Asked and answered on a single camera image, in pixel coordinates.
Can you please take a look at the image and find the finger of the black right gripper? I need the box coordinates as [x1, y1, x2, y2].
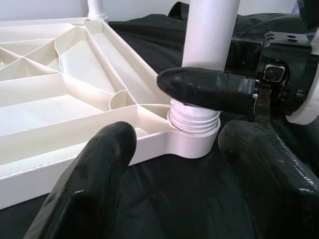
[225, 37, 261, 74]
[157, 66, 257, 113]

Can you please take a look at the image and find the white plastic table top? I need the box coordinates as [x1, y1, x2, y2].
[0, 17, 221, 210]

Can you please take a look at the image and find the white plastic table leg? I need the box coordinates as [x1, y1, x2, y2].
[86, 0, 109, 20]
[166, 0, 240, 135]

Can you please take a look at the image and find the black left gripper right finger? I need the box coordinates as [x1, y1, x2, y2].
[218, 119, 319, 239]

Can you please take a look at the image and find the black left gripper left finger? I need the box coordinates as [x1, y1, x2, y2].
[23, 121, 138, 239]

